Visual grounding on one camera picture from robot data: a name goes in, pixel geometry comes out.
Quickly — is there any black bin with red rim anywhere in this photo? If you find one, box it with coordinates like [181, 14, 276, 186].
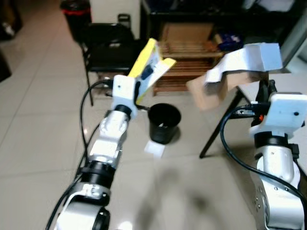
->
[59, 0, 92, 42]

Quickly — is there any black folding chair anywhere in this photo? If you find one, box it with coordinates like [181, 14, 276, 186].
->
[80, 14, 145, 106]

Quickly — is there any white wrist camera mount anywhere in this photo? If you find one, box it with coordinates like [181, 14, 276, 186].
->
[111, 74, 140, 118]
[249, 92, 307, 140]

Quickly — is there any yellow package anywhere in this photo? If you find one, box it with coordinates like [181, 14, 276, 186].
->
[127, 38, 177, 104]

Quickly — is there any dark shelf unit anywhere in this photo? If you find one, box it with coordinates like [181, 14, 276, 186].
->
[141, 0, 307, 53]

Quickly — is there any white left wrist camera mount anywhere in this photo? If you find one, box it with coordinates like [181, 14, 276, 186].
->
[111, 74, 140, 118]

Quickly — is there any brown cardboard piece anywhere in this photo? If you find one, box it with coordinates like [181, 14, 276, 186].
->
[186, 71, 256, 112]

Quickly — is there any white paper scrap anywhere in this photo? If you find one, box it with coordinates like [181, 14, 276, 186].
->
[143, 141, 166, 159]

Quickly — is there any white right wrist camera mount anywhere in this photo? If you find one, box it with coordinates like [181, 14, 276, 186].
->
[249, 92, 307, 140]

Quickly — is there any black table leg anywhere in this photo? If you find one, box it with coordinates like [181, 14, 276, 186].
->
[199, 89, 241, 160]

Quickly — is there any black rubbish bin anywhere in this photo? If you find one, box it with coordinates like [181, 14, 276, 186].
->
[147, 103, 182, 146]

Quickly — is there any wooden slatted rack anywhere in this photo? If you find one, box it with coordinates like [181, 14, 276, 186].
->
[154, 22, 240, 95]

